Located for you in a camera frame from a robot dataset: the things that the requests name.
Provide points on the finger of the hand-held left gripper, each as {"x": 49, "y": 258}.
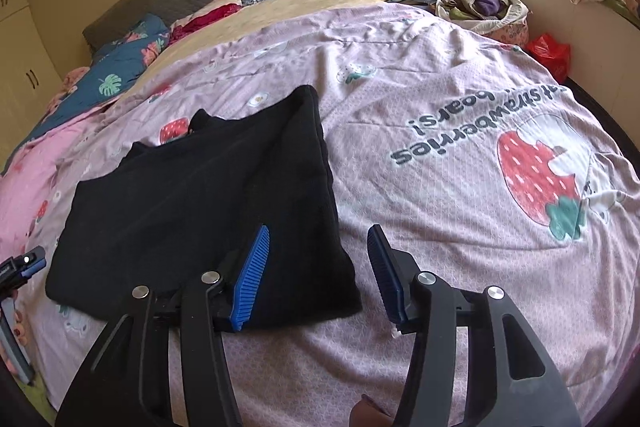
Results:
{"x": 30, "y": 263}

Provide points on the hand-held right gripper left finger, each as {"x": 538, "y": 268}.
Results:
{"x": 250, "y": 279}

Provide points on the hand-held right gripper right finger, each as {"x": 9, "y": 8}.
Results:
{"x": 382, "y": 267}

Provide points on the black sweater with orange patches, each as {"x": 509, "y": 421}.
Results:
{"x": 200, "y": 207}

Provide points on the white basket with clothes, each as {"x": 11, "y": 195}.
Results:
{"x": 510, "y": 24}

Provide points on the person's left hand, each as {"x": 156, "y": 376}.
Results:
{"x": 21, "y": 324}

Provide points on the person's right hand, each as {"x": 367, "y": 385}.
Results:
{"x": 370, "y": 414}

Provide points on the pink quilt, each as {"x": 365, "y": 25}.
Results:
{"x": 30, "y": 167}

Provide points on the pink strawberry printed bed sheet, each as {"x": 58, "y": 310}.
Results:
{"x": 450, "y": 107}

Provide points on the blue floral quilt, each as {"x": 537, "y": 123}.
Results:
{"x": 115, "y": 72}

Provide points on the cream wardrobe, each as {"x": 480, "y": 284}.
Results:
{"x": 25, "y": 47}

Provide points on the red and cream pillow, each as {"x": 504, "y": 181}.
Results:
{"x": 205, "y": 19}

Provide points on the beige blanket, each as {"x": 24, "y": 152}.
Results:
{"x": 300, "y": 12}

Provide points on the red plastic bag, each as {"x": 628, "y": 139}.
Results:
{"x": 550, "y": 54}

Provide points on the purple cloth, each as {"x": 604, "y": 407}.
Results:
{"x": 487, "y": 2}

